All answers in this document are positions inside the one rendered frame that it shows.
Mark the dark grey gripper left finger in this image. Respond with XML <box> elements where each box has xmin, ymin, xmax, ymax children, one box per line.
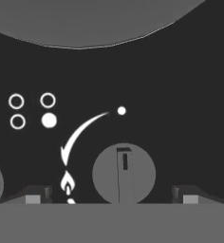
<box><xmin>0</xmin><ymin>184</ymin><xmax>53</xmax><ymax>205</ymax></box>

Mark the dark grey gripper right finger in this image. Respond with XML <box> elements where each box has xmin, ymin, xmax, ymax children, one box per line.
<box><xmin>171</xmin><ymin>184</ymin><xmax>224</xmax><ymax>205</ymax></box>

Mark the black hob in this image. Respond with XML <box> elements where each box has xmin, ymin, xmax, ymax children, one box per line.
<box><xmin>0</xmin><ymin>0</ymin><xmax>224</xmax><ymax>205</ymax></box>

